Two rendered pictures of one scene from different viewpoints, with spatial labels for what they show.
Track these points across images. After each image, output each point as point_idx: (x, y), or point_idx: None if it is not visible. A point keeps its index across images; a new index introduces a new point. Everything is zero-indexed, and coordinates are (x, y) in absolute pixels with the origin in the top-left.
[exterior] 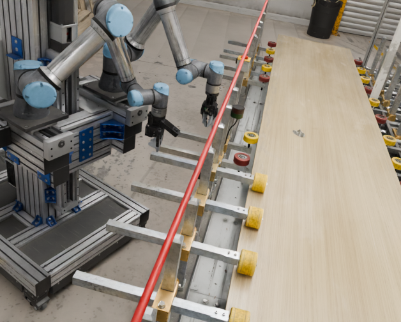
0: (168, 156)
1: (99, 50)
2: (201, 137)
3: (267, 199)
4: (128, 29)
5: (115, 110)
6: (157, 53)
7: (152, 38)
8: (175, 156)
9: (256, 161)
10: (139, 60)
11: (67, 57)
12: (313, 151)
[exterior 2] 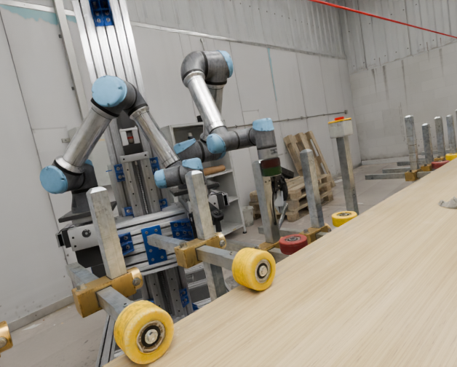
0: (161, 237)
1: (327, 203)
2: (284, 229)
3: (255, 304)
4: (114, 95)
5: (185, 207)
6: (383, 197)
7: (383, 188)
8: (169, 237)
9: (311, 245)
10: (362, 204)
11: (72, 139)
12: None
